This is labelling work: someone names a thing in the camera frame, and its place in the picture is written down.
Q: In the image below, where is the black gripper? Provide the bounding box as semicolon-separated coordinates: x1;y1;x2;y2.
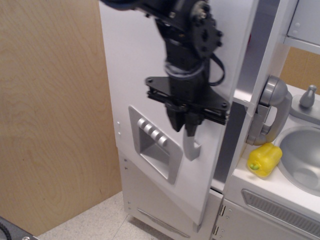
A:
145;70;230;137

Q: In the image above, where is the silver fridge door handle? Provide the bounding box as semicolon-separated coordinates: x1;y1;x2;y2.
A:
182;128;201;161

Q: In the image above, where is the white toy fridge door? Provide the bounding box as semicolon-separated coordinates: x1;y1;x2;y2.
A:
100;0;259;226

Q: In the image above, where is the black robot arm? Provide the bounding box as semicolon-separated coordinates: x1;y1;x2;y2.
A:
105;0;230;137

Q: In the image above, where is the grey ice dispenser panel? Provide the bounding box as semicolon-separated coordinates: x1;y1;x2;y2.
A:
128;106;183;185

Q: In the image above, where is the yellow toy bell pepper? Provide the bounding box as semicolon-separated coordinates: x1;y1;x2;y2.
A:
246;143;283;178

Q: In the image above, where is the white lower freezer door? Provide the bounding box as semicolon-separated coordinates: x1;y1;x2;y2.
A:
118;152;223;240

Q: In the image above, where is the white toy kitchen cabinet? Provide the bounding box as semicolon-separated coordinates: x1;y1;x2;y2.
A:
211;0;320;240

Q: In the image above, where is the silver toy sink basin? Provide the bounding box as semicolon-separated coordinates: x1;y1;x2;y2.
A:
274;126;320;197

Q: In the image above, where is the grey toy faucet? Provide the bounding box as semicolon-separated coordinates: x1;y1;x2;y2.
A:
289;84;320;120

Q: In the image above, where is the grey oven vent panel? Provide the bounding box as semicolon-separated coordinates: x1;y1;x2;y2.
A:
241;189;320;238

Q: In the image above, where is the black equipment corner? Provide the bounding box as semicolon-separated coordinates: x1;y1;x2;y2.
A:
0;217;38;240

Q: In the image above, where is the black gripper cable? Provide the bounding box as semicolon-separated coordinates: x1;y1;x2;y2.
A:
208;52;226;86

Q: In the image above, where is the grey toy wall phone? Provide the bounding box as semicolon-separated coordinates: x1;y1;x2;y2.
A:
246;75;293;146

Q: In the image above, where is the silver lower door handle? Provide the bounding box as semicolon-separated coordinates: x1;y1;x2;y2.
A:
192;223;202;233

